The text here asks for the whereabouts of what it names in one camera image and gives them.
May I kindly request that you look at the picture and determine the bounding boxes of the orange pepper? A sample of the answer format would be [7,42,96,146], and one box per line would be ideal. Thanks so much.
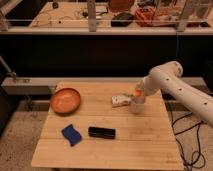
[133,89,143,98]

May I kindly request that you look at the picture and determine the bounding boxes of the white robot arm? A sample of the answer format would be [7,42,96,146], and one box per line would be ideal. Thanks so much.
[139,61,213,127]

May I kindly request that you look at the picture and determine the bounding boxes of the orange wooden bowl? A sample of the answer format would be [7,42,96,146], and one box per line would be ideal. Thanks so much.
[50,88,81,116]

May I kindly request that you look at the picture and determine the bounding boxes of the black rectangular case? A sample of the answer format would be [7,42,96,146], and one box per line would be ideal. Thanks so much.
[88,127,116,139]

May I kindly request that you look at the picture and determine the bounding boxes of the blue sponge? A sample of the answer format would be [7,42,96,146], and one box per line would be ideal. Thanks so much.
[62,124,82,146]

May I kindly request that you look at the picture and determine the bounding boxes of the black object on bench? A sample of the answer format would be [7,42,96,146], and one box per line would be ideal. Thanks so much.
[111,12,134,27]

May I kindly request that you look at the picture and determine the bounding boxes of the orange crate on bench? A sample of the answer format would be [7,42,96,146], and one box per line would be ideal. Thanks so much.
[135,8,159,27]

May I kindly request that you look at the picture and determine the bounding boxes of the grey metal rail beam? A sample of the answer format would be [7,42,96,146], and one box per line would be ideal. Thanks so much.
[1,77,205,96]

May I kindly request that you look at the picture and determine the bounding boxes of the black floor cables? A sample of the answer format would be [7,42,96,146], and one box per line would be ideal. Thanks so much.
[165,84,211,171]

